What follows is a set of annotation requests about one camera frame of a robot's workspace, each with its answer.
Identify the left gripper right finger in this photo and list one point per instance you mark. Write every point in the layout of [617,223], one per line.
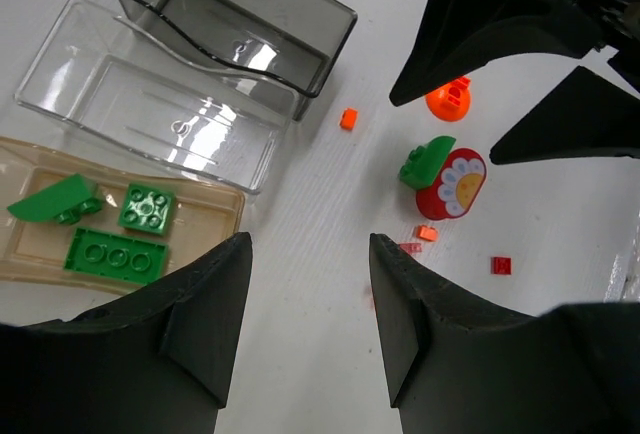
[458,363]

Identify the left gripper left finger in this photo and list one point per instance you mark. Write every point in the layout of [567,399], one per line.
[158,360]

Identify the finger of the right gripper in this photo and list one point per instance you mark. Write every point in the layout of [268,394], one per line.
[584,116]
[456,37]

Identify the green long lego brick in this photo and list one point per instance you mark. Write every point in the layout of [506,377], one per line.
[116,257]

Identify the red flower lego piece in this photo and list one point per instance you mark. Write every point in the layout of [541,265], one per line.
[455,188]

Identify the green square lego brick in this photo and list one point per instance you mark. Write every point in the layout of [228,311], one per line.
[147,209]

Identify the green sloped lego brick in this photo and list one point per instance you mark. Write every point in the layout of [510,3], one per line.
[425,161]

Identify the green curved lego brick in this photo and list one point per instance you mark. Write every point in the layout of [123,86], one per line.
[64,202]

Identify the orange round lego piece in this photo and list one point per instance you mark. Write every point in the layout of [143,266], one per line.
[452,101]

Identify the small red lego plate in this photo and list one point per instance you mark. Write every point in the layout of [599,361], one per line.
[501,265]

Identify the dark red lego piece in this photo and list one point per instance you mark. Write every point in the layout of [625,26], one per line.
[411,248]

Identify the tiny orange lego piece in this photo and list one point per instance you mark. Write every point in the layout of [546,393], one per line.
[426,233]

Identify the small orange lego stud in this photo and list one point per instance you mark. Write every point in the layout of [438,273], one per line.
[348,119]

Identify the grey translucent container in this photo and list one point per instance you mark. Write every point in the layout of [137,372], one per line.
[275,44]

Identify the clear container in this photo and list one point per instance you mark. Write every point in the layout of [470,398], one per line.
[103,74]

